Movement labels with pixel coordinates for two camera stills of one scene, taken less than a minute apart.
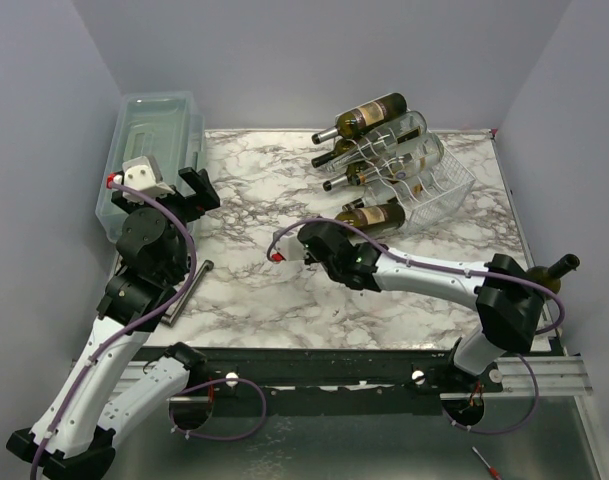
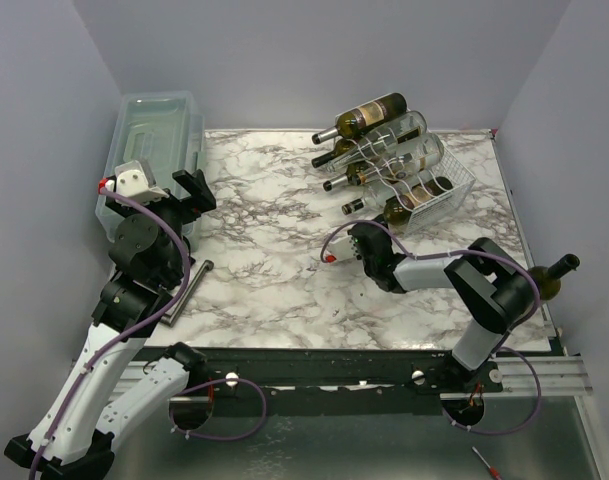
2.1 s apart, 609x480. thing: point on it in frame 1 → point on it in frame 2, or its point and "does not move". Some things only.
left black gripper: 196,205 does not move
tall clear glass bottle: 384,139 does not move
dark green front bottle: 551,277 does not move
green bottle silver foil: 390,215 → 398,210
